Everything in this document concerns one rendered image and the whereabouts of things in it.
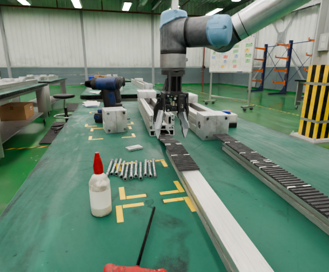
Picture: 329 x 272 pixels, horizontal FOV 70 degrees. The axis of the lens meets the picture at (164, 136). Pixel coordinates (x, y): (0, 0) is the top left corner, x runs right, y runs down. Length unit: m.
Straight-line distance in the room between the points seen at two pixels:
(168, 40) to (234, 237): 0.51
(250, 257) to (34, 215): 0.37
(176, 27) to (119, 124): 0.49
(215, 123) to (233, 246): 0.60
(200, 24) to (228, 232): 0.49
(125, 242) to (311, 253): 0.28
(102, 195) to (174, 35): 0.44
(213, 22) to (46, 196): 0.55
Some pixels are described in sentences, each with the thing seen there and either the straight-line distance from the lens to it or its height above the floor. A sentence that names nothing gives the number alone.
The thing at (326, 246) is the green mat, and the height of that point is 0.78.
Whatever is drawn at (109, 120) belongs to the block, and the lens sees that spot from 1.00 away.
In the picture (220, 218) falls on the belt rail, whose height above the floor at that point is 0.81.
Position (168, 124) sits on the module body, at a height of 0.82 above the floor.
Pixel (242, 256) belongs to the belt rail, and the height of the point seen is 0.81.
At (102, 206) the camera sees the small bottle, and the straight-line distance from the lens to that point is 0.45.
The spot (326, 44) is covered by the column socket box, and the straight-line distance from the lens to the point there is 4.18.
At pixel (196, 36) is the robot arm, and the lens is 0.66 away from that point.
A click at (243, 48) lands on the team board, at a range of 6.66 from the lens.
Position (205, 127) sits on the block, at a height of 0.83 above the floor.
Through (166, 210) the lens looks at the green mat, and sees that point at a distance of 0.47.
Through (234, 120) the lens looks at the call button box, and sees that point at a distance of 1.12.
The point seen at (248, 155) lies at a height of 0.81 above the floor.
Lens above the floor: 1.04
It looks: 16 degrees down
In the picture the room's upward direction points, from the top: straight up
